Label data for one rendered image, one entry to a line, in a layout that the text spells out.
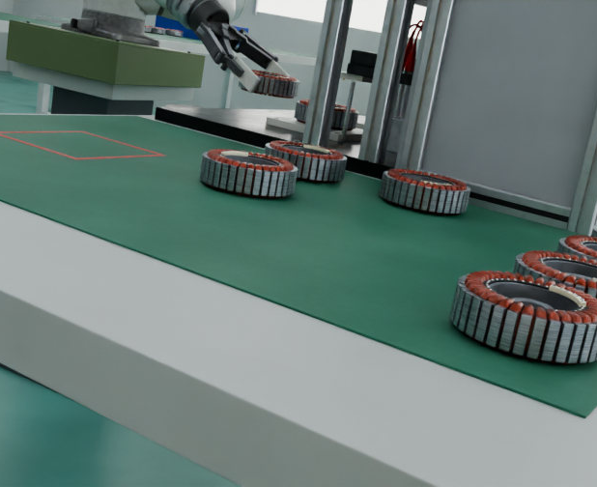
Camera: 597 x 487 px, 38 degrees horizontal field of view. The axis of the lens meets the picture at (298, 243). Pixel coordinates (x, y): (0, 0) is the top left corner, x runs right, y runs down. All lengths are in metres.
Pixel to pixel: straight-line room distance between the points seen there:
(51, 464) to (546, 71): 1.25
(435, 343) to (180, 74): 1.68
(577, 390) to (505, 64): 0.69
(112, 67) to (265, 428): 1.62
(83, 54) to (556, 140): 1.23
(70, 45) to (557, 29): 1.25
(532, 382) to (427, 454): 0.15
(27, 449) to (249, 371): 1.48
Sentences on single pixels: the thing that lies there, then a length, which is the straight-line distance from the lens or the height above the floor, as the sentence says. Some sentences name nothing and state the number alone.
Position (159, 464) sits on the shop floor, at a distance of 1.95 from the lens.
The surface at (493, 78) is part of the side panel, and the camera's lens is 1.21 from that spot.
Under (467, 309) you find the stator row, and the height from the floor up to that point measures 0.77.
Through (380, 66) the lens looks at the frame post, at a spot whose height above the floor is 0.91.
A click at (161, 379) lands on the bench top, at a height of 0.74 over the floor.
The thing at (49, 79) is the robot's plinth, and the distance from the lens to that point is 2.21.
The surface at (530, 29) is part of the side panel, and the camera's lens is 1.20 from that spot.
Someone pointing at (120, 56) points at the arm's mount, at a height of 0.81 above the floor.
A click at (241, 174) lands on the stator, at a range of 0.97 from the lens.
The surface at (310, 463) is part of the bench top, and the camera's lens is 0.46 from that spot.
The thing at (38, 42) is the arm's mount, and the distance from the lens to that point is 2.19.
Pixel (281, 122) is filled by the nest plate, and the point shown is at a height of 0.78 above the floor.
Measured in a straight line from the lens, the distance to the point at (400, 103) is 1.47.
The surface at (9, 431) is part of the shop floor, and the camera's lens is 2.03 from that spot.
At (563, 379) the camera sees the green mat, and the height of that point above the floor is 0.75.
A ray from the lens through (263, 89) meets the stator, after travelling 1.62.
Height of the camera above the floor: 0.94
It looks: 14 degrees down
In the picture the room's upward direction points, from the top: 10 degrees clockwise
